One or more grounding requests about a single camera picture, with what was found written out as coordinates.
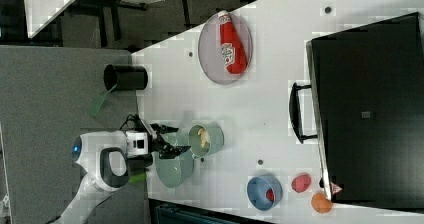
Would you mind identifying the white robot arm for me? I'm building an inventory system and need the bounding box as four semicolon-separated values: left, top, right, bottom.
46;124;190;224

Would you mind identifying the yellow banana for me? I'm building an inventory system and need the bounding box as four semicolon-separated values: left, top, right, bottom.
197;128;210;148

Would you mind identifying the black utensil cup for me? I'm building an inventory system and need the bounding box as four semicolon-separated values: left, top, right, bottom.
103;65;148;91
128;154;153;173

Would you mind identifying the red strawberry on table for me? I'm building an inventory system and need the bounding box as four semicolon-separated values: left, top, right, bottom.
291;174;312;193

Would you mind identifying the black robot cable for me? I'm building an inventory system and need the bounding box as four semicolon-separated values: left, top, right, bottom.
119;113;144;132

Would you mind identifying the green mug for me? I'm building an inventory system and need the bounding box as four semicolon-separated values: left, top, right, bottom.
188;122;224;158

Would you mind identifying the green slotted spatula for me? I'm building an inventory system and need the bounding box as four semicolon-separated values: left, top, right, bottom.
89;85;117;117

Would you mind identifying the red ketchup bottle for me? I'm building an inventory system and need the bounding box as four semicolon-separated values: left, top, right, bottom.
218;11;248;75

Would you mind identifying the pink plate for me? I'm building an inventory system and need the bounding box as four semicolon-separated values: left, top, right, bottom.
198;13;253;85

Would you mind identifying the green utensil handle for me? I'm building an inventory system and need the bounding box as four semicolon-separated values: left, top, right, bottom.
129;172;147;184

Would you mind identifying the black utensil cup lower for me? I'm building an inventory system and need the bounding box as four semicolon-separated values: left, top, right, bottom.
128;154;153;173

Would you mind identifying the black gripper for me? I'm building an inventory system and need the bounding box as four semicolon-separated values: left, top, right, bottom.
148;123;190;159

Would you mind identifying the black toaster oven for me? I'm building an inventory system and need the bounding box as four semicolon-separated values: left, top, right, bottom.
305;12;424;213

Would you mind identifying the black utensil cup upper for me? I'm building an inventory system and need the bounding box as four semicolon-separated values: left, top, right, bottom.
103;65;148;91

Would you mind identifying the red strawberry in bowl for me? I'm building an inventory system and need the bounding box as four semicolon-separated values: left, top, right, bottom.
266;189;275;202

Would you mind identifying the orange fruit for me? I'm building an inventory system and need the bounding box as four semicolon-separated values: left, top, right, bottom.
311;193;333;214

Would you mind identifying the blue bowl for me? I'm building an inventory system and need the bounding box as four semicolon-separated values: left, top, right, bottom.
246;174;283;211

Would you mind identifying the green perforated colander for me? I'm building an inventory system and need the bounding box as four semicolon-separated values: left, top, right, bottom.
153;129;194;188

